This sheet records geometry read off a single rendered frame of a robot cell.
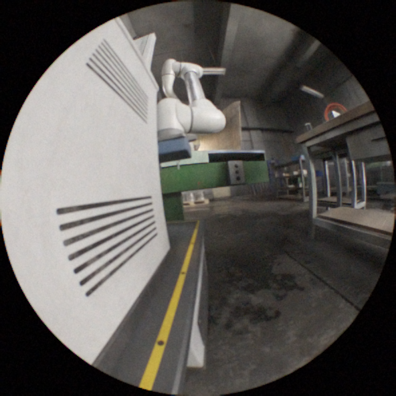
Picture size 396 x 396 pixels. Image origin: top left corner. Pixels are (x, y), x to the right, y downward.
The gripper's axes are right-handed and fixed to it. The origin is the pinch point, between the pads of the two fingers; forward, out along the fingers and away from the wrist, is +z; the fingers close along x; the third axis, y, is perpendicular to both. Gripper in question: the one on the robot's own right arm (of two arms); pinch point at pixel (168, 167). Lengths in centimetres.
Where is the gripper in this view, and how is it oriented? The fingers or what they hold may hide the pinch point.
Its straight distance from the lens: 93.7
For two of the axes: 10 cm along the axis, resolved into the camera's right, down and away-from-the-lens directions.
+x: 9.9, -1.1, -0.8
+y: -0.7, 0.7, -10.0
